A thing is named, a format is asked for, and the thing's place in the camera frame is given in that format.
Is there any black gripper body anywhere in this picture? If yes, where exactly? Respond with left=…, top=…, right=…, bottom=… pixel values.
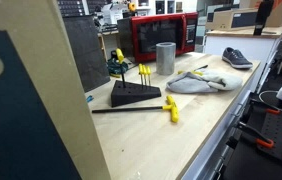
left=256, top=0, right=275, bottom=23

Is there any gray towel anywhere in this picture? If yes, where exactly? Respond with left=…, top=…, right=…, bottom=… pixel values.
left=165, top=68, right=244, bottom=94

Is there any metal cylinder tin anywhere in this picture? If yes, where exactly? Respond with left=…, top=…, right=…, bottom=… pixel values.
left=155, top=41, right=177, bottom=76

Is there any white counter with wood top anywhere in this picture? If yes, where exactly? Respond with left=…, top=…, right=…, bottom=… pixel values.
left=204, top=25, right=282, bottom=65

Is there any cardboard box with black panel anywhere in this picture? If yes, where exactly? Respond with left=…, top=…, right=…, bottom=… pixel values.
left=205, top=8, right=259, bottom=32

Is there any gray canvas shoe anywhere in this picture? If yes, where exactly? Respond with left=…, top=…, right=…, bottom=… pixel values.
left=221, top=46, right=254, bottom=70

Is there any red microwave oven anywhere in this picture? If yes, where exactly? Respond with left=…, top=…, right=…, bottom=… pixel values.
left=116, top=12, right=199, bottom=64

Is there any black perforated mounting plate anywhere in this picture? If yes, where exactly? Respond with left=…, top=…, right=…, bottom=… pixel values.
left=256, top=109, right=282, bottom=169

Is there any black wedge tool holder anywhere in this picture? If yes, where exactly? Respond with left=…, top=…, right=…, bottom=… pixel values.
left=110, top=79, right=162, bottom=108

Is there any dark gray fabric bin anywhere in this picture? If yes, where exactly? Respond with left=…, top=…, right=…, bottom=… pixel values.
left=62, top=14, right=111, bottom=93

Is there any large cardboard box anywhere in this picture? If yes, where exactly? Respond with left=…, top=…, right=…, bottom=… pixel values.
left=0, top=0, right=112, bottom=180

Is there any white cable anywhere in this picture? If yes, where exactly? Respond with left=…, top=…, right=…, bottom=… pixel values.
left=258, top=89, right=282, bottom=109

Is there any orange-handled black clamp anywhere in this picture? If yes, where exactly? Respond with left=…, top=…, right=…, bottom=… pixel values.
left=236, top=121, right=276, bottom=150
left=264, top=107, right=282, bottom=116

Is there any small yellow-handled hex key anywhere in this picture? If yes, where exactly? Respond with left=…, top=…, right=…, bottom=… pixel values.
left=138, top=63, right=144, bottom=88
left=142, top=64, right=148, bottom=88
left=146, top=65, right=152, bottom=87

